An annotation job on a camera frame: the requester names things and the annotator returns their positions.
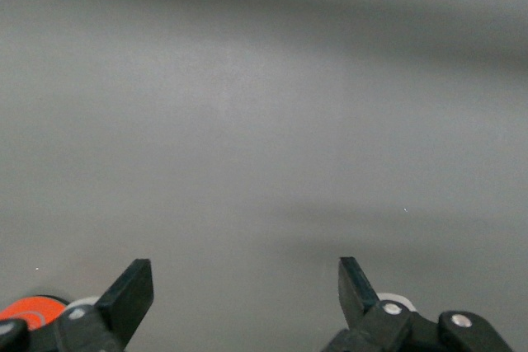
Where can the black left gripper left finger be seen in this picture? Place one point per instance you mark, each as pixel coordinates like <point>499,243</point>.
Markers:
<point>119,306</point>

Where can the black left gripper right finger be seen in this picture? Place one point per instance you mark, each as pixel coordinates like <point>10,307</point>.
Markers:
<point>363,311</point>

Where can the dark grey table mat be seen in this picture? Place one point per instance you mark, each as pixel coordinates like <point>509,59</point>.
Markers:
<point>264,121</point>

